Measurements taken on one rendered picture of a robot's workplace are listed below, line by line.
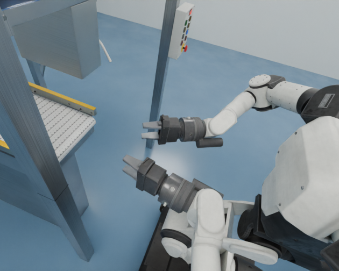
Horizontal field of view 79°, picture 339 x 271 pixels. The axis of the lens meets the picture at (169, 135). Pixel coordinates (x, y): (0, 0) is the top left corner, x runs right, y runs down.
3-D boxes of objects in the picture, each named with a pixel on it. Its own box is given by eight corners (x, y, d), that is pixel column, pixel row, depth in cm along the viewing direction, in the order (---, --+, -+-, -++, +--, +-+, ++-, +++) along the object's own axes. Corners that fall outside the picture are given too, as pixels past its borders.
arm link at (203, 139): (195, 114, 71) (224, 114, 74) (184, 121, 81) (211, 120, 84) (198, 147, 69) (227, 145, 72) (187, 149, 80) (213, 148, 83)
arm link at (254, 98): (220, 102, 80) (251, 77, 86) (227, 123, 85) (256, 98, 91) (241, 105, 72) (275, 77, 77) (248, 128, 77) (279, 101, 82)
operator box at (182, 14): (184, 49, 134) (195, 4, 115) (176, 60, 123) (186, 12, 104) (176, 46, 135) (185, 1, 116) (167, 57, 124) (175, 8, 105)
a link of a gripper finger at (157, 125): (141, 122, 69) (160, 122, 71) (143, 129, 67) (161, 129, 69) (142, 119, 68) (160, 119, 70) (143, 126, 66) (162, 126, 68)
